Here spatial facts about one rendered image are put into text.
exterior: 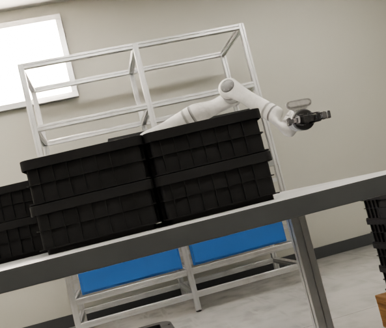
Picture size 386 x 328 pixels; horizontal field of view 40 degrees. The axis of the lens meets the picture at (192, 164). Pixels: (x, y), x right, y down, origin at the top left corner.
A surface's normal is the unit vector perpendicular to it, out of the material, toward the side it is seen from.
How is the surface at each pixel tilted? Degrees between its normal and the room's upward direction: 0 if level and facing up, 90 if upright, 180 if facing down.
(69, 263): 90
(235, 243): 90
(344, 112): 90
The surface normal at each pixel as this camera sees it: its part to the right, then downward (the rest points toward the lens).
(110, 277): 0.16, -0.11
